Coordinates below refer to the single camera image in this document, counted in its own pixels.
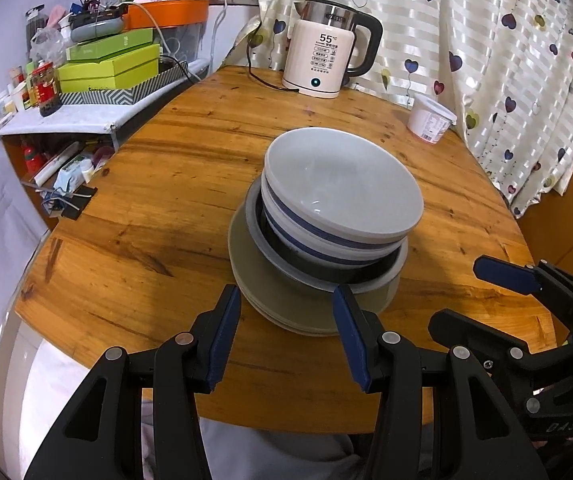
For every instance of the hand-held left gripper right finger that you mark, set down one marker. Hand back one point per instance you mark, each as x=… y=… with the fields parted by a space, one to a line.
x=354 y=345

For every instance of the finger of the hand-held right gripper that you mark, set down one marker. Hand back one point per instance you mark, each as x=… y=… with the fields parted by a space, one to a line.
x=466 y=330
x=506 y=272

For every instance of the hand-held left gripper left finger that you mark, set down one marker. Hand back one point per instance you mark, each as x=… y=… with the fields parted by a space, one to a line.
x=224 y=340

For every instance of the stainless steel bowl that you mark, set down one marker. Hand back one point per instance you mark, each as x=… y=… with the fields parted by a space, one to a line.
x=316 y=272

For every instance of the white bowl blue stripe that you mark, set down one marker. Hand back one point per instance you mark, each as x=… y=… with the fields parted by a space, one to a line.
x=306 y=240
x=336 y=175

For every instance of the brown wooden cabinet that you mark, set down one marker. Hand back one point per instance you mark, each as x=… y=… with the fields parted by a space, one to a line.
x=566 y=220

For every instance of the grey clothing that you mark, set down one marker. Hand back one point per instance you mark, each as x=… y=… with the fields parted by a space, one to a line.
x=276 y=455

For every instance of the white plastic tub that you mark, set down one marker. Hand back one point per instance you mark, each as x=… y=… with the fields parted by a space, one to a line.
x=429 y=122

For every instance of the black binder clip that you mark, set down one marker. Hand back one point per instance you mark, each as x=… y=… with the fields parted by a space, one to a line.
x=79 y=205

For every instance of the white tube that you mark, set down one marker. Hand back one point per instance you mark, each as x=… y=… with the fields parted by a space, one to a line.
x=59 y=162

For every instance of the heart print curtain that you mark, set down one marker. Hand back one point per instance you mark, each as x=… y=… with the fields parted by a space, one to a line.
x=466 y=20

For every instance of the small red bottle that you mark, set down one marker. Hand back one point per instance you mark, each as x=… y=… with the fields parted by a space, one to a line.
x=34 y=160

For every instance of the chevron patterned box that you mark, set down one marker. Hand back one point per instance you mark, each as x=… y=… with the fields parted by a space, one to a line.
x=106 y=97

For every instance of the white shelf board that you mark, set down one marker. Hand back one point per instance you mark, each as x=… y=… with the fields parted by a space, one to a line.
x=66 y=117

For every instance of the cream electric kettle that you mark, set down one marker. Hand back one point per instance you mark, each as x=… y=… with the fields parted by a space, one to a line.
x=316 y=55

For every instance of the green flat box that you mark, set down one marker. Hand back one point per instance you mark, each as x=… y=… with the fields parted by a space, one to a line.
x=111 y=44
x=111 y=72

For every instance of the red label bottle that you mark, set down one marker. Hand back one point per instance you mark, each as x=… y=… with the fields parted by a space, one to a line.
x=46 y=90

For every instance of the orange-lid clear storage box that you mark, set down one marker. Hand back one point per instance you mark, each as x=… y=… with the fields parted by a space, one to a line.
x=166 y=12

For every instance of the grey oval case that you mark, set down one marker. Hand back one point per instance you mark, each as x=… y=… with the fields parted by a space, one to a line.
x=96 y=30

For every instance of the clear plastic bag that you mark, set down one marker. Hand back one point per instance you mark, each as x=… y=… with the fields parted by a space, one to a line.
x=46 y=42

